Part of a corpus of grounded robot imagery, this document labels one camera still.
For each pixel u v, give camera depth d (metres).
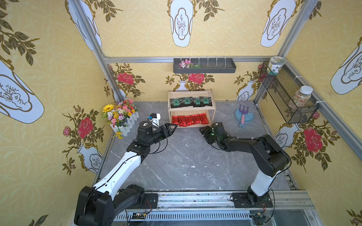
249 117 1.10
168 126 0.70
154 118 0.72
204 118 1.05
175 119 1.04
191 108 0.90
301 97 0.65
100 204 0.39
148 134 0.61
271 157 0.49
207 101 0.92
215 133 0.77
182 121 1.03
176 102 0.92
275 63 0.85
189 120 1.03
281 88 0.91
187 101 0.93
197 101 0.92
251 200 0.65
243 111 1.14
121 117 0.90
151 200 0.74
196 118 1.06
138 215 0.73
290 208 0.75
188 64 0.88
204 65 0.92
